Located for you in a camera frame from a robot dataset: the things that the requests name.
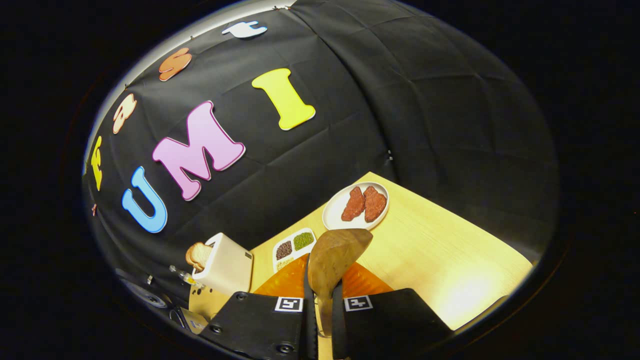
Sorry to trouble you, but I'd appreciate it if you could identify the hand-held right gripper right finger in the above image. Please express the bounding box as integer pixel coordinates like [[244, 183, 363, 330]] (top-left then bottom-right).
[[331, 260, 453, 360]]

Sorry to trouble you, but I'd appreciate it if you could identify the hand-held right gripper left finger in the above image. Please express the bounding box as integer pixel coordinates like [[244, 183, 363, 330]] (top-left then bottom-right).
[[200, 252, 318, 360]]

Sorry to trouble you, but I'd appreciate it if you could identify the wooden spoon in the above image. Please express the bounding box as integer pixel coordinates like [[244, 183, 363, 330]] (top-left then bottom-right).
[[307, 228, 374, 338]]

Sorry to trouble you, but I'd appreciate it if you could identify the black silver rice cooker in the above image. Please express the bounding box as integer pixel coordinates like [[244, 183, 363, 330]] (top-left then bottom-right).
[[116, 269, 211, 335]]

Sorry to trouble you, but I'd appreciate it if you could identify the white toaster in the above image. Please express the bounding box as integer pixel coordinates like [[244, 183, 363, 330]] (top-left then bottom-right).
[[191, 232, 254, 296]]

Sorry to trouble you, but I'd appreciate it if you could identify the white divided grain dish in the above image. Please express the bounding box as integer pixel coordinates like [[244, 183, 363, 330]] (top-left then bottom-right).
[[272, 227, 317, 273]]

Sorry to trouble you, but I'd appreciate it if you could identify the small clear glass bottle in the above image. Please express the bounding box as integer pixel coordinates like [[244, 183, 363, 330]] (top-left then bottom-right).
[[169, 265, 202, 289]]

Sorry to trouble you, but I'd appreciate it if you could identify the toast bread slice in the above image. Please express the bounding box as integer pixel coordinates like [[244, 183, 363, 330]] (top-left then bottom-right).
[[185, 242, 213, 272]]

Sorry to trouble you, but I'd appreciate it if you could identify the red meat slice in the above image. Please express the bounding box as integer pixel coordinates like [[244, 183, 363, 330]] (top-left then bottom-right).
[[363, 186, 388, 223], [341, 186, 366, 222]]

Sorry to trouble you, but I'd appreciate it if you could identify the white round plate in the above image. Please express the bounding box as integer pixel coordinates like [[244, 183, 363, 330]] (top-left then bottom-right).
[[322, 181, 390, 231]]

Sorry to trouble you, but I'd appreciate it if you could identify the black backdrop cloth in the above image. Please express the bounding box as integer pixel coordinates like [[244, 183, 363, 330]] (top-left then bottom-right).
[[82, 0, 558, 301]]

